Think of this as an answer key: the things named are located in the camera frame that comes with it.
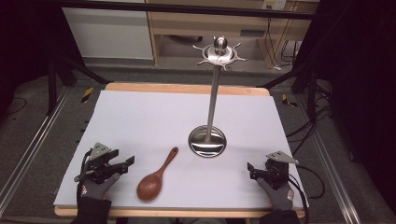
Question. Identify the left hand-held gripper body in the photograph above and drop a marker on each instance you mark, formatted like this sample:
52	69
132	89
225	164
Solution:
100	169

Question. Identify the black horizontal frame bar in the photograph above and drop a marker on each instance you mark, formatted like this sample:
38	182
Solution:
186	8

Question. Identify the brown wooden spoon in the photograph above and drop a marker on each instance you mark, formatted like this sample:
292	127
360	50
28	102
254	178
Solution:
152	185

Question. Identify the black yellow floor tape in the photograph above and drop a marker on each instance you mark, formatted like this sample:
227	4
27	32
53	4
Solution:
87	94
289	101

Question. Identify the white cabinet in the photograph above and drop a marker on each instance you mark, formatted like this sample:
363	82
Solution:
109	34

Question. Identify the metal floor rail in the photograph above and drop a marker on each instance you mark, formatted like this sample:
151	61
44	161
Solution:
333	171
31	146

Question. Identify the white table mat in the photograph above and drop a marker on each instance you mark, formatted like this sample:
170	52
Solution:
174	124

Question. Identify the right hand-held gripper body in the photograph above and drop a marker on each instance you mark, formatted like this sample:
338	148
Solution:
275	172

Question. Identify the steel utensil stand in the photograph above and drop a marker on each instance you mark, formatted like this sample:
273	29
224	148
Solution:
213	102

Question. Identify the person's left hand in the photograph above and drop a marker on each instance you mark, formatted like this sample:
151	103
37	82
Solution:
99	188

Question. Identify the wooden table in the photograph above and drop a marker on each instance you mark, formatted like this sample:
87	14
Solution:
186	88

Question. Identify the light wooden desk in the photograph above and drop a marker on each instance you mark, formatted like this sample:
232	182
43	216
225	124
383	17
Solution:
202	23

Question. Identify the white power strip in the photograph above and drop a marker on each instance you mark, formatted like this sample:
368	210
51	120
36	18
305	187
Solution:
274	4

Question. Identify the black stand legs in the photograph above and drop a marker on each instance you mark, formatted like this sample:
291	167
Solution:
299	79
59	74

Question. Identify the person's right hand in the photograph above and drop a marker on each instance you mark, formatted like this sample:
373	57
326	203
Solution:
280	196

